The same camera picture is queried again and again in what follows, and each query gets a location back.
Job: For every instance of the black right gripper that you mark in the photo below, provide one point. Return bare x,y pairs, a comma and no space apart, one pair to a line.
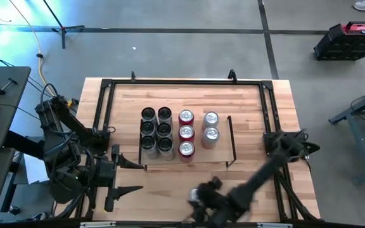
211,201

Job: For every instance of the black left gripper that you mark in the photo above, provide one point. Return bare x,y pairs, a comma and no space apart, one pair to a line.
105,174

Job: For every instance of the red cola can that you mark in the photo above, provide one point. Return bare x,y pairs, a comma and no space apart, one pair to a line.
186,132
187,149
186,116

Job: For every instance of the tall white can teal palms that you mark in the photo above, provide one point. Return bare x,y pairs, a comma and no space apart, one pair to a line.
163,129

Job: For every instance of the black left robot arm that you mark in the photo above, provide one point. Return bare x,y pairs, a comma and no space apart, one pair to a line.
62,152

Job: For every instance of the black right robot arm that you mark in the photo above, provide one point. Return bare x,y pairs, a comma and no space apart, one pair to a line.
265,171

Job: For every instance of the wooden shelf black metal legs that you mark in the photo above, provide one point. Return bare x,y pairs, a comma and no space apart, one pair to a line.
220,152

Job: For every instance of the black crossbeam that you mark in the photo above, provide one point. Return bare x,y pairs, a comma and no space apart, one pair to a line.
138,225

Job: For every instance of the white floor sheet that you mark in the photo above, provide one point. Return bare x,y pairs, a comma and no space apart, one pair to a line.
33,171

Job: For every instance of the black desk foot bar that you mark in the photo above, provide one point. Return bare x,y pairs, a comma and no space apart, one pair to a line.
24,144

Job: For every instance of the black caster wheel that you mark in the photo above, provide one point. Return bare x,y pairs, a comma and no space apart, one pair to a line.
14,210

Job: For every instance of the black tripod stand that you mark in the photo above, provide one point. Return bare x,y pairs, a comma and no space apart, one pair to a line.
63,38

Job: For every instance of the black and red tool case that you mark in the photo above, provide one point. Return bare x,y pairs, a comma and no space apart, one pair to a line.
344,47

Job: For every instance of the silver metal bracket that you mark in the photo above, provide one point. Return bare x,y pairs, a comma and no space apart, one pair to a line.
97,224
274,225

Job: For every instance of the small black bracket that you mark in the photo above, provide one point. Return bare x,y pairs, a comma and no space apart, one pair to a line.
232,75
133,76

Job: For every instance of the black aluminium table frame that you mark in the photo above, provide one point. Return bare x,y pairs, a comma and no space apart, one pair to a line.
170,81

